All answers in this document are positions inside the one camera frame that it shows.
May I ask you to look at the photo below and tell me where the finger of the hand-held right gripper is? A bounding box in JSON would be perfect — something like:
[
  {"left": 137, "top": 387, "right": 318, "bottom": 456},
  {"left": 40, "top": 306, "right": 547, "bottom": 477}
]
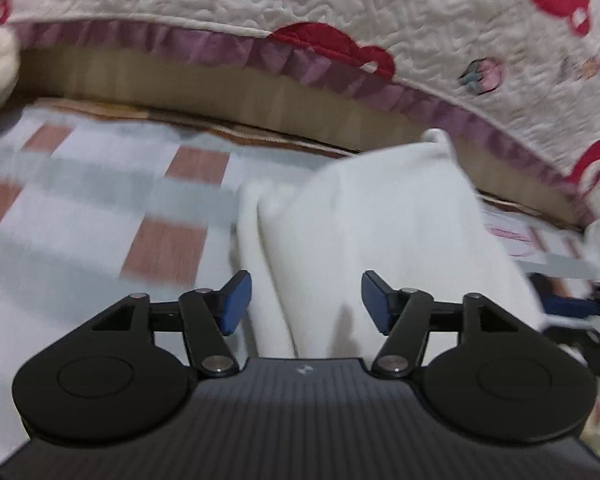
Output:
[{"left": 530, "top": 274, "right": 600, "bottom": 322}]

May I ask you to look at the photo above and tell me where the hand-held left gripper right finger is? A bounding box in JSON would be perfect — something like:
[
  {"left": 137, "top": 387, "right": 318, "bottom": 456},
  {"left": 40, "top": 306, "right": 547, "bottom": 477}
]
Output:
[{"left": 361, "top": 270, "right": 513, "bottom": 380}]

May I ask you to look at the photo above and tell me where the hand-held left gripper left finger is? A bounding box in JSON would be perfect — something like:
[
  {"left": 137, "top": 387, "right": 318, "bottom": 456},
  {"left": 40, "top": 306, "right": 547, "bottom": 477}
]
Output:
[{"left": 91, "top": 270, "right": 253, "bottom": 378}]

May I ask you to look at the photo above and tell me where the white fleece sweater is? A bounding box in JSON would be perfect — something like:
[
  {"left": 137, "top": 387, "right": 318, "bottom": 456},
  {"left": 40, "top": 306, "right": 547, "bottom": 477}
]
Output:
[{"left": 230, "top": 129, "right": 548, "bottom": 361}]

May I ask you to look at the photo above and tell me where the checked floor rug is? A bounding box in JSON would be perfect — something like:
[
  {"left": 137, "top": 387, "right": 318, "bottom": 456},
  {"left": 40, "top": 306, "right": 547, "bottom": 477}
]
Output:
[{"left": 0, "top": 100, "right": 600, "bottom": 466}]

